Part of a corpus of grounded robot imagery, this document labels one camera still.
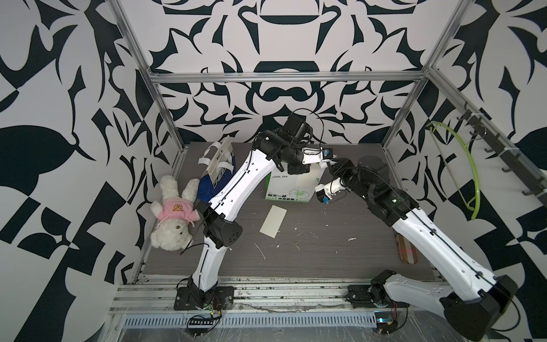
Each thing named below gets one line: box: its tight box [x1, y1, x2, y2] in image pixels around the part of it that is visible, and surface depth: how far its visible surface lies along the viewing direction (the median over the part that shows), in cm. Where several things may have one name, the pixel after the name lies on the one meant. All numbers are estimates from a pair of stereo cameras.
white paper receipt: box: [259, 204, 288, 239], surface depth 96 cm
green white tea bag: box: [264, 162, 325, 204], surface depth 85 cm
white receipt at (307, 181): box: [297, 172, 317, 189], surface depth 83 cm
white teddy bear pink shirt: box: [150, 175, 201, 252], surface depth 86 cm
